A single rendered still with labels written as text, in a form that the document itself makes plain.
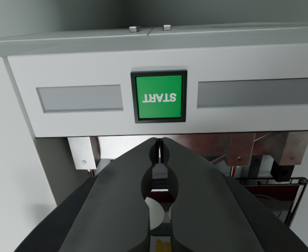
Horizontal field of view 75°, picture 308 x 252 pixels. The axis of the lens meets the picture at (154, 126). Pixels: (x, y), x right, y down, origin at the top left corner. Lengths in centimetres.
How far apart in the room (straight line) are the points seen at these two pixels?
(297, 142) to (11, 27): 134
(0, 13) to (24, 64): 117
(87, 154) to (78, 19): 98
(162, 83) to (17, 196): 25
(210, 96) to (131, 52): 9
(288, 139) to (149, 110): 22
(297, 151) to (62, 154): 35
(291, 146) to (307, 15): 108
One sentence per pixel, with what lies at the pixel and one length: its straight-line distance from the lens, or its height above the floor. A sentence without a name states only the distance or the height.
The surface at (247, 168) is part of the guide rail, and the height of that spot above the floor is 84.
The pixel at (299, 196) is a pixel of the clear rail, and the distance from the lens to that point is 45.
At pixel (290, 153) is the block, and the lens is 37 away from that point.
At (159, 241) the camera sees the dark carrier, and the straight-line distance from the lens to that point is 49.
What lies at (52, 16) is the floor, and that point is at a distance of 129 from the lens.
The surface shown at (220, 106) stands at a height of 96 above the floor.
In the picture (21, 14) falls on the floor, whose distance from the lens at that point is 136.
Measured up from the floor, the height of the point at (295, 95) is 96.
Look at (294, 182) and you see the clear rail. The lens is 42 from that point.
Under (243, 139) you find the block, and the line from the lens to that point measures 32.
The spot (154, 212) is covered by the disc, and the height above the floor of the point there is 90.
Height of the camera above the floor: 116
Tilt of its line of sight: 63 degrees down
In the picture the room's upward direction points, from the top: 177 degrees counter-clockwise
